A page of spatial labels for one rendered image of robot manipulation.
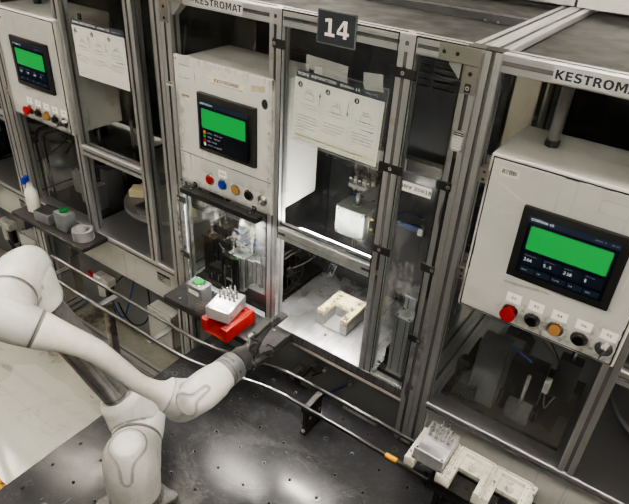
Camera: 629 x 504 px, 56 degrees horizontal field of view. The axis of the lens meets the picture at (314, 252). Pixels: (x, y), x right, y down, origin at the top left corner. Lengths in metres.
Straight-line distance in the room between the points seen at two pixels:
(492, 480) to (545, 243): 0.75
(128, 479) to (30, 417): 1.56
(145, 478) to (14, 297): 0.64
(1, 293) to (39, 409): 1.82
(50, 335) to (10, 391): 1.94
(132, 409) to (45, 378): 1.63
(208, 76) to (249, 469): 1.29
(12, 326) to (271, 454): 0.98
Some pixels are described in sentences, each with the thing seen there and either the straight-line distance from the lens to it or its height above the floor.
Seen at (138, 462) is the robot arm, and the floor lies 0.93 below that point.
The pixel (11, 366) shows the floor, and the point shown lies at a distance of 3.66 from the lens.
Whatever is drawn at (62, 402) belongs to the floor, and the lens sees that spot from 3.37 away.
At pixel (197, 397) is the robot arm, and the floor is 1.16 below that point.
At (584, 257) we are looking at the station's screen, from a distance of 1.51.
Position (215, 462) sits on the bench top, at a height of 0.68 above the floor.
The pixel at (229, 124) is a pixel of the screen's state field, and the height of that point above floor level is 1.66.
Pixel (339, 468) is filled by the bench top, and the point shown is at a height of 0.68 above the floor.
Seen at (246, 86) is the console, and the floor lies 1.79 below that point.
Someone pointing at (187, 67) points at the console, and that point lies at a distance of 2.04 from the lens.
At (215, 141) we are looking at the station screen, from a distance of 2.01.
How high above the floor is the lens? 2.34
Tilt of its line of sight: 33 degrees down
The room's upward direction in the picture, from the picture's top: 4 degrees clockwise
